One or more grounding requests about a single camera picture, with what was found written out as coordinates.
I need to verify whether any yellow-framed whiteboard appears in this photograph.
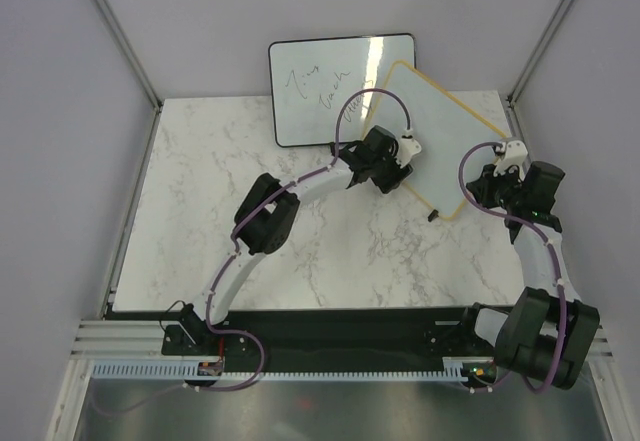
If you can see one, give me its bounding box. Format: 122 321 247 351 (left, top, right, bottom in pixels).
361 60 508 221

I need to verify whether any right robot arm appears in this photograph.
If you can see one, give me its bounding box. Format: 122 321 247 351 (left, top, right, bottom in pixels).
457 162 600 393

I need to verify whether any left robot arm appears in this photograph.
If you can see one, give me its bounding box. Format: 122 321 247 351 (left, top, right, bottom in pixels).
179 125 421 355

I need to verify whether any black-framed whiteboard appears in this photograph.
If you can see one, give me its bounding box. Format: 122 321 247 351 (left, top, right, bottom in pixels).
268 33 416 148

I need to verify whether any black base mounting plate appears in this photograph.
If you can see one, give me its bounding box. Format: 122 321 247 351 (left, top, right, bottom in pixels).
104 308 576 362

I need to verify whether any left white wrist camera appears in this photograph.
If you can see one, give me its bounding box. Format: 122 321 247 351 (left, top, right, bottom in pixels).
396 130 422 167

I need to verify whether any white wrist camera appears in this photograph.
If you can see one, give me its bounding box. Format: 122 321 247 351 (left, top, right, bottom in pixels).
493 137 528 179
396 130 422 167

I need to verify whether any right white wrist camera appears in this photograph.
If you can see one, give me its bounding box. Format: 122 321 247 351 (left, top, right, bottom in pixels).
493 137 528 179

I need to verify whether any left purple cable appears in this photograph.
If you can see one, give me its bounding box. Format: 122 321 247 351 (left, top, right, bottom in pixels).
92 89 414 417

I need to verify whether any white slotted cable duct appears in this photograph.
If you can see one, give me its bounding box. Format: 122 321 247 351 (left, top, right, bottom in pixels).
91 359 467 382

